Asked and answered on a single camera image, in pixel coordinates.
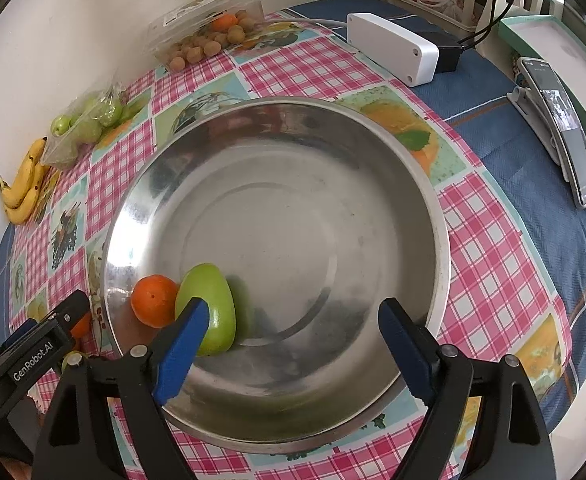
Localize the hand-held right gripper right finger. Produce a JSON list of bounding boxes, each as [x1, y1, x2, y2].
[[378, 297, 556, 480]]

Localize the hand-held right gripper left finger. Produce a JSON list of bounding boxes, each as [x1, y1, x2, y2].
[[30, 297, 211, 480]]

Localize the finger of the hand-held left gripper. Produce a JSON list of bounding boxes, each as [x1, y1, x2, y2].
[[48, 290, 92, 333]]

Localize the small orange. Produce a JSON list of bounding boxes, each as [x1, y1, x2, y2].
[[70, 311, 94, 339]]

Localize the green mango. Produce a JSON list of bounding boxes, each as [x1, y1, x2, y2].
[[175, 263, 237, 357]]

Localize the stainless steel bowl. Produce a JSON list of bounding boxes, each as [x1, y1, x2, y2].
[[100, 96, 452, 456]]

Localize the pink checked tablecloth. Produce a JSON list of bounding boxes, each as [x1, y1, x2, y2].
[[8, 10, 574, 480]]

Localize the yellow banana bunch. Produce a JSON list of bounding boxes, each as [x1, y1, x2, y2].
[[0, 137, 49, 225]]

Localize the clear bag of green jujubes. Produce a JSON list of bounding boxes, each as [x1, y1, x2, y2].
[[40, 85, 146, 170]]

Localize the blue cloth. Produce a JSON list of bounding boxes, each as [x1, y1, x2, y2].
[[0, 0, 586, 436]]

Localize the white phone stand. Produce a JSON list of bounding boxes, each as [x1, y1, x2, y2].
[[507, 85, 574, 183]]

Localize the black smartphone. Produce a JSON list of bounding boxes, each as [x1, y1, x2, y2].
[[518, 56, 586, 209]]

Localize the pile of brown longans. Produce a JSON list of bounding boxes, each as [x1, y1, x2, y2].
[[168, 10, 256, 72]]

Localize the black power adapter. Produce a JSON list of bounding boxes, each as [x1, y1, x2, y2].
[[415, 30, 466, 75]]

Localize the white plastic box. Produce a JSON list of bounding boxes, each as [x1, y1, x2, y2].
[[346, 12, 440, 86]]

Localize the clear plastic clamshell container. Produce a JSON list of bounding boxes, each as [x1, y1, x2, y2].
[[146, 0, 267, 68]]

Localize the green-edged white tray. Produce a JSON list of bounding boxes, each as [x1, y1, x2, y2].
[[498, 14, 586, 186]]

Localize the crumpled plastic bag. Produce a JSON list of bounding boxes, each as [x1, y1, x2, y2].
[[413, 0, 466, 23]]

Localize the white plastic basket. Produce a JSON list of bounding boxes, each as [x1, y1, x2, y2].
[[387, 0, 478, 28]]

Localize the grey cable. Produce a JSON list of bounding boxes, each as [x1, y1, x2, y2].
[[273, 16, 350, 29]]

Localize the black cables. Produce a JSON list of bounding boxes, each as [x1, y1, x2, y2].
[[453, 0, 528, 51]]

